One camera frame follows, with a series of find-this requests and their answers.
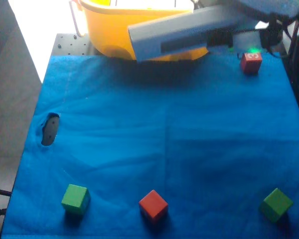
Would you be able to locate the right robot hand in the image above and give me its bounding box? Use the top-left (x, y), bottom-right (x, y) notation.
top-left (206, 24), bottom-right (264, 53)

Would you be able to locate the white box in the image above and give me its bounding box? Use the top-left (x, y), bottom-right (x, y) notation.
top-left (128, 4), bottom-right (242, 62)

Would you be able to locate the yellow plastic cup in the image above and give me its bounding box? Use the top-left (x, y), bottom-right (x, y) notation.
top-left (69, 0), bottom-right (210, 62)

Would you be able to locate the red cube with number three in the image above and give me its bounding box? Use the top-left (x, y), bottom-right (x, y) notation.
top-left (240, 51), bottom-right (263, 75)

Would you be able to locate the blue table cloth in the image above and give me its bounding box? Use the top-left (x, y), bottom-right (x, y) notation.
top-left (0, 49), bottom-right (299, 239)

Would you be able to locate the green wooden cube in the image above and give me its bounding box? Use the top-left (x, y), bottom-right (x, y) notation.
top-left (61, 183), bottom-right (91, 216)
top-left (260, 188), bottom-right (294, 223)

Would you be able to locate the plain red wooden cube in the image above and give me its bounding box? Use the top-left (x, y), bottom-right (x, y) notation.
top-left (139, 189), bottom-right (169, 225)

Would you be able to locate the black cable bundle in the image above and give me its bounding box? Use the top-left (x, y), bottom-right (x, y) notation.
top-left (0, 187), bottom-right (12, 228)

